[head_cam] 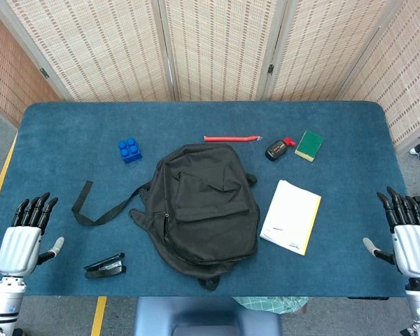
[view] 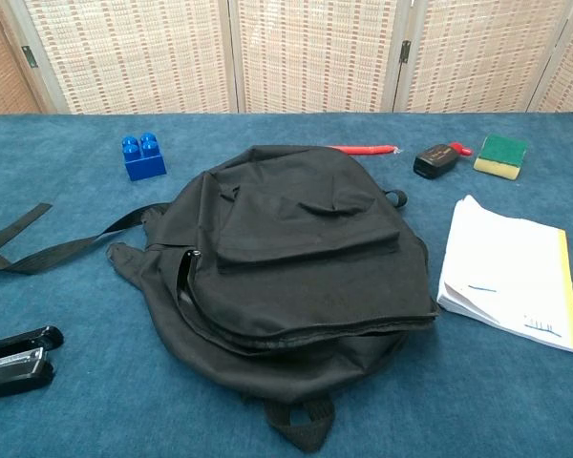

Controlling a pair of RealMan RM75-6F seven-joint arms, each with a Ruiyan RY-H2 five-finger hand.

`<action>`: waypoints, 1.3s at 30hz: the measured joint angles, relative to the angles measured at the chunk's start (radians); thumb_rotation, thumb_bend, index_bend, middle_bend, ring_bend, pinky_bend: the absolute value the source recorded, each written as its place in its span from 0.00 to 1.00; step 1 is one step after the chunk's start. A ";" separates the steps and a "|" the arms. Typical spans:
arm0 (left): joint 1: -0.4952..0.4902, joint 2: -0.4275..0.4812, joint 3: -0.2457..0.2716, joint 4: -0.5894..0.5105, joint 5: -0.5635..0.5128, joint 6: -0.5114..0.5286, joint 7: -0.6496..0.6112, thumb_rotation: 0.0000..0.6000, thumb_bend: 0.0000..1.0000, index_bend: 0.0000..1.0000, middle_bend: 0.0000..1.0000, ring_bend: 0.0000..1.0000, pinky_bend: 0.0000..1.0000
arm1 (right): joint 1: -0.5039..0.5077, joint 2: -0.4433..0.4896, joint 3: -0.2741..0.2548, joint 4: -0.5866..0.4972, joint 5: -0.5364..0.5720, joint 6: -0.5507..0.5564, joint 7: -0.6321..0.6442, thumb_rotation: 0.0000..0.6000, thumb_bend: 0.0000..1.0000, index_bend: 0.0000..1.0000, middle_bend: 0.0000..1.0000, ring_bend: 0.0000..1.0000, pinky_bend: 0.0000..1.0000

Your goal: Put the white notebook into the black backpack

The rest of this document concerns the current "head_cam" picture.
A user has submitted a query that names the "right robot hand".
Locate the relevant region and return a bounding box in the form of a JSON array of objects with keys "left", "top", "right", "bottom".
[{"left": 362, "top": 185, "right": 420, "bottom": 281}]

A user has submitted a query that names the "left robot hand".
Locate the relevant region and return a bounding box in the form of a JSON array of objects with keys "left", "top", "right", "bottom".
[{"left": 0, "top": 191, "right": 65, "bottom": 277}]

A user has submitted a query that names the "white and yellow notebook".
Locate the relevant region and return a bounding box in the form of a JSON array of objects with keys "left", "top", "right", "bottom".
[{"left": 259, "top": 179, "right": 322, "bottom": 256}]

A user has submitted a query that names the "black backpack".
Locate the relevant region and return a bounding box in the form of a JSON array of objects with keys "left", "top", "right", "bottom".
[{"left": 71, "top": 143, "right": 260, "bottom": 291}]

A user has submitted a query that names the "black stapler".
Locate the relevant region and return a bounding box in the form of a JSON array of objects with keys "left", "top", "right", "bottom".
[{"left": 83, "top": 252, "right": 127, "bottom": 280}]

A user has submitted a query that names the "blue felt table cover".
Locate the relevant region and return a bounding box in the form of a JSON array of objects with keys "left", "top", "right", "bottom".
[{"left": 0, "top": 100, "right": 420, "bottom": 298}]

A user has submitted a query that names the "blue building block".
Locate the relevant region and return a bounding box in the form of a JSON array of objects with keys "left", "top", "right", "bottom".
[{"left": 118, "top": 137, "right": 144, "bottom": 165}]

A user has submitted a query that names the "green yellow sponge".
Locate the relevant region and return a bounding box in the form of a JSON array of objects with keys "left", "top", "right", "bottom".
[{"left": 294, "top": 129, "right": 325, "bottom": 162}]

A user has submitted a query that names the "green checked cloth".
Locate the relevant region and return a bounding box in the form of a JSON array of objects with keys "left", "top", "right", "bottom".
[{"left": 232, "top": 296, "right": 309, "bottom": 315}]

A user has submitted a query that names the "black and red device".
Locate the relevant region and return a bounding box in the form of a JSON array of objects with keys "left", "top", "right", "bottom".
[{"left": 265, "top": 136, "right": 297, "bottom": 162}]

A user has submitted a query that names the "blue padded seat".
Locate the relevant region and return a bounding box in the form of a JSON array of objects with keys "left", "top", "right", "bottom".
[{"left": 132, "top": 296, "right": 284, "bottom": 336}]

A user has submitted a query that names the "woven folding screen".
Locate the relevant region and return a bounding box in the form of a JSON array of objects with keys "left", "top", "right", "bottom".
[{"left": 0, "top": 0, "right": 420, "bottom": 155}]

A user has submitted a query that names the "red pen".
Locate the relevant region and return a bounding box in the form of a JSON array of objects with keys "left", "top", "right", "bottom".
[{"left": 203, "top": 134, "right": 263, "bottom": 143}]

